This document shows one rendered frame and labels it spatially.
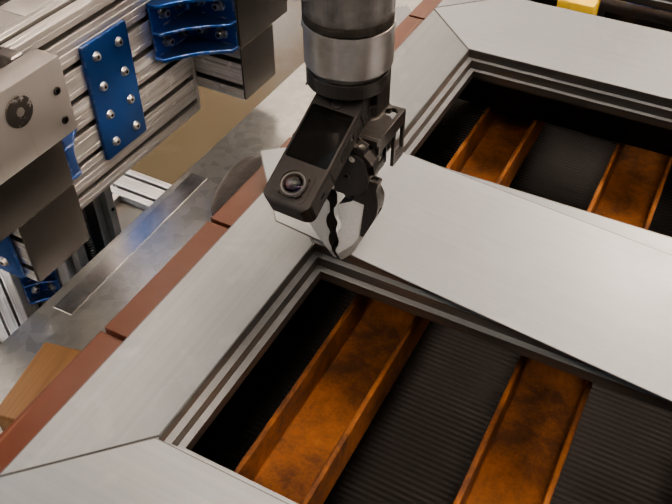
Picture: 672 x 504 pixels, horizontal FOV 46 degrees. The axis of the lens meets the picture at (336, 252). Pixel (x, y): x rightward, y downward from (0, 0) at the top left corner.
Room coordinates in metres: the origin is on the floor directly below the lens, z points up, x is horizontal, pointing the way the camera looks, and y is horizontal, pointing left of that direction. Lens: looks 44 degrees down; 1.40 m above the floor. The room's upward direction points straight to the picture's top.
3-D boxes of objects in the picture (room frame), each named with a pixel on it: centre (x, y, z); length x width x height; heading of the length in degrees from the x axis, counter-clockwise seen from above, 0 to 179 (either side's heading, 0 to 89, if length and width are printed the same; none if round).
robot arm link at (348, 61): (0.59, -0.01, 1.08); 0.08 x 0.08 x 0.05
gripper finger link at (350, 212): (0.59, -0.03, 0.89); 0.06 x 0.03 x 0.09; 152
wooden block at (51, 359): (0.51, 0.31, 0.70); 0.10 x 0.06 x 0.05; 164
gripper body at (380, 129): (0.60, -0.01, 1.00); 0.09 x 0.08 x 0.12; 152
